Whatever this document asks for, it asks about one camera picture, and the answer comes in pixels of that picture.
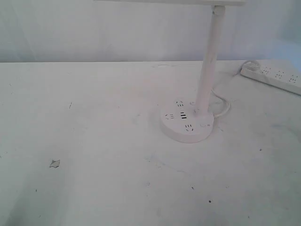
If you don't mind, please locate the white desk lamp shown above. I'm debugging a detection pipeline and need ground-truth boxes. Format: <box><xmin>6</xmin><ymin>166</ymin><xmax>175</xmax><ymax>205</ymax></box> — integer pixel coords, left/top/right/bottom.
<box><xmin>93</xmin><ymin>0</ymin><xmax>246</xmax><ymax>144</ymax></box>

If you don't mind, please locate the small torn paper scrap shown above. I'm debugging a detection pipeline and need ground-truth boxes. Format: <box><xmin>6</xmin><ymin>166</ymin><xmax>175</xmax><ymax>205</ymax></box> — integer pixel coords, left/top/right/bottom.
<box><xmin>49</xmin><ymin>160</ymin><xmax>60</xmax><ymax>169</ymax></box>

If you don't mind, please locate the white power strip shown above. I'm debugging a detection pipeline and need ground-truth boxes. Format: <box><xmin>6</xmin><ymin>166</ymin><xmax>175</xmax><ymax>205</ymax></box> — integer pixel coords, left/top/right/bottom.
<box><xmin>240</xmin><ymin>59</ymin><xmax>301</xmax><ymax>95</ymax></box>

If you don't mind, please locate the white power cable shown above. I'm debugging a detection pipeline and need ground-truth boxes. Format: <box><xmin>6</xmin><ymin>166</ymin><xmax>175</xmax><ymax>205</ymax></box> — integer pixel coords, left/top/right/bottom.
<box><xmin>211</xmin><ymin>68</ymin><xmax>243</xmax><ymax>118</ymax></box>

